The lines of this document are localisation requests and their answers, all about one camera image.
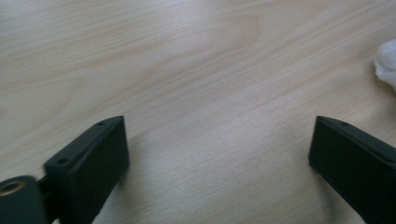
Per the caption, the white crumpled tissue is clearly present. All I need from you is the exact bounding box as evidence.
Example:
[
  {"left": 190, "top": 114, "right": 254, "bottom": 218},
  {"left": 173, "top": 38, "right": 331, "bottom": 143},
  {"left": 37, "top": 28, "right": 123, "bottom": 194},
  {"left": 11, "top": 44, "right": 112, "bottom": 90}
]
[{"left": 374, "top": 38, "right": 396, "bottom": 91}]

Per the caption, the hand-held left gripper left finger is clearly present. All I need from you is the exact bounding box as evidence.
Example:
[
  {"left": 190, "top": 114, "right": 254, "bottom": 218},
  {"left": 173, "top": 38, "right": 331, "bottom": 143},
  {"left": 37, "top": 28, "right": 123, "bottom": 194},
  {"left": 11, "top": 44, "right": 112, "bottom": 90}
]
[{"left": 42, "top": 115, "right": 131, "bottom": 224}]

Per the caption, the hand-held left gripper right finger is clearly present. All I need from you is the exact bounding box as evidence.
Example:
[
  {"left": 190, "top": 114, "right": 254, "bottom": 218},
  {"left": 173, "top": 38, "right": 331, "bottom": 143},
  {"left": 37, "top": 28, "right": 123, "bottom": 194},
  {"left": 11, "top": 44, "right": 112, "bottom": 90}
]
[{"left": 308, "top": 115, "right": 396, "bottom": 224}]

